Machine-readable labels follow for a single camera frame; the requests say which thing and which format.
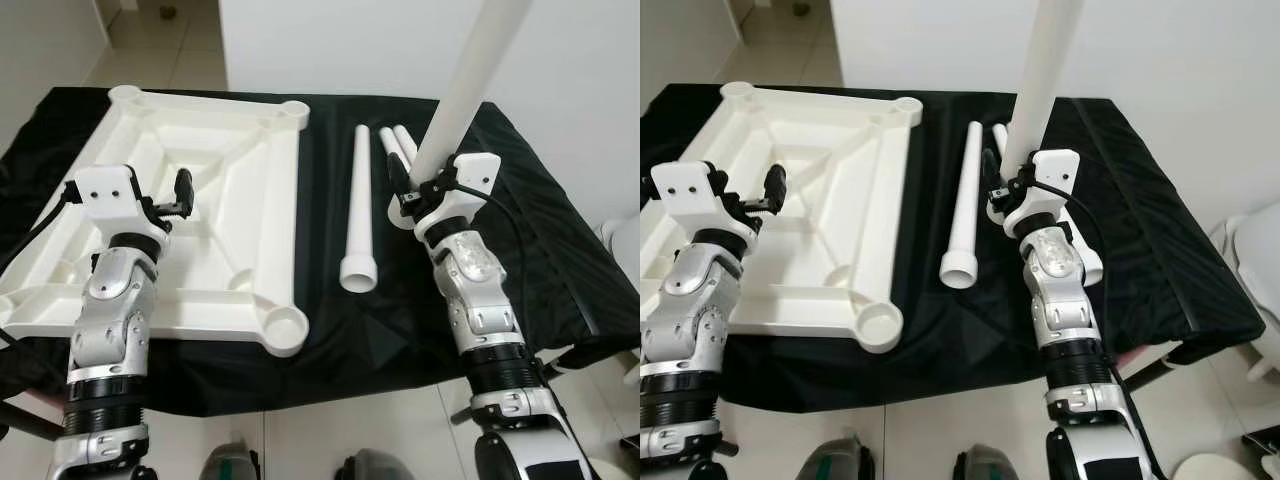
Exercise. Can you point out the white plastic table top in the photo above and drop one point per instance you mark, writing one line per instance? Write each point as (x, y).
(850, 200)
(240, 220)

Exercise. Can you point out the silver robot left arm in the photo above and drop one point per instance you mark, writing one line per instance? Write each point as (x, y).
(110, 310)
(700, 310)

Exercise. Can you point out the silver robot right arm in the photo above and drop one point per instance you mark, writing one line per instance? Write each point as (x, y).
(475, 290)
(1060, 290)

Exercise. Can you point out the white plastic chair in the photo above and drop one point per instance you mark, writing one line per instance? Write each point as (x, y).
(622, 240)
(1250, 260)

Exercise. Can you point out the black table cloth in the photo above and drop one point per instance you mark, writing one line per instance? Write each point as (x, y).
(1180, 200)
(560, 200)

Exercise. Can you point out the grey green robot left leg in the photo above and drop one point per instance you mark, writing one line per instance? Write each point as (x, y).
(232, 460)
(840, 460)

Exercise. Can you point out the grey green robot leg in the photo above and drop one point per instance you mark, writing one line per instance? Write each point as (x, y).
(988, 465)
(840, 460)
(232, 460)
(380, 465)

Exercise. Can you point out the grey green robot right leg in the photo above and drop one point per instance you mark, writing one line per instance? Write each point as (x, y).
(988, 465)
(380, 465)

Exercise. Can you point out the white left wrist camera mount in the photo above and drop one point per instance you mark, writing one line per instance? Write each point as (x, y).
(685, 185)
(108, 190)

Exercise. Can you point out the black floor frame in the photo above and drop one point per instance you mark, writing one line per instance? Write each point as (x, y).
(1262, 441)

